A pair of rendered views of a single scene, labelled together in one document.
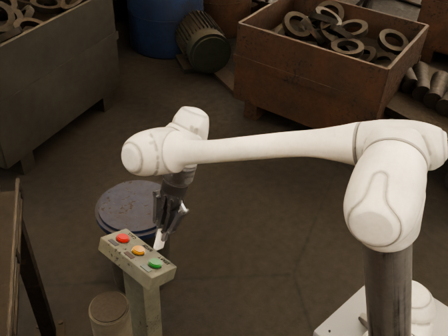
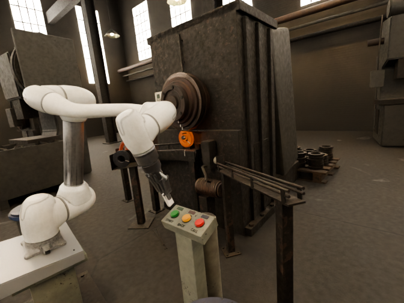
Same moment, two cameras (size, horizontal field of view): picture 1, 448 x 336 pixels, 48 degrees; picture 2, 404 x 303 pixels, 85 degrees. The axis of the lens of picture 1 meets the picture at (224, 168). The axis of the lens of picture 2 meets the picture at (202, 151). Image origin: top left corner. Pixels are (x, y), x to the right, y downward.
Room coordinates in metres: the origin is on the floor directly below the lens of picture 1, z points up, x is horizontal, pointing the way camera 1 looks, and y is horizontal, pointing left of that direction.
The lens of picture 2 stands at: (1.92, 0.37, 1.08)
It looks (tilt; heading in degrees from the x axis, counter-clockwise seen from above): 12 degrees down; 182
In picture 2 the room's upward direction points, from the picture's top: 5 degrees counter-clockwise
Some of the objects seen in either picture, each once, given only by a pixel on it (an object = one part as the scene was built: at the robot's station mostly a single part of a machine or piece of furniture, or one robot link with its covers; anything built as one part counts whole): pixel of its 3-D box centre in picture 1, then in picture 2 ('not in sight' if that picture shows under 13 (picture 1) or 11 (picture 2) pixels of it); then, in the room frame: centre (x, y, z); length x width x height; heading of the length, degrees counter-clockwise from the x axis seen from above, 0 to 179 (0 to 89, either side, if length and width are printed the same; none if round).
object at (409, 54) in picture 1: (326, 68); not in sight; (2.84, -0.61, 0.33); 0.93 x 0.73 x 0.66; 58
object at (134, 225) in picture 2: not in sight; (134, 189); (-0.05, -0.36, 0.36); 0.26 x 0.20 x 0.72; 86
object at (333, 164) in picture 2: not in sight; (288, 155); (-1.37, 1.58, 0.22); 1.20 x 0.81 x 0.44; 49
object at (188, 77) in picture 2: not in sight; (182, 102); (0.03, 0.19, 1.11); 0.47 x 0.06 x 0.47; 51
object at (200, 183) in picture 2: not in sight; (211, 211); (0.35, 0.36, 0.27); 0.22 x 0.13 x 0.53; 51
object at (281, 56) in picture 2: not in sight; (252, 116); (-0.88, 0.96, 0.89); 1.04 x 0.95 x 1.78; 141
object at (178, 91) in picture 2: not in sight; (174, 103); (0.11, 0.12, 1.11); 0.28 x 0.06 x 0.28; 51
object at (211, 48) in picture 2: not in sight; (214, 124); (-0.30, 0.46, 0.88); 1.08 x 0.73 x 1.76; 51
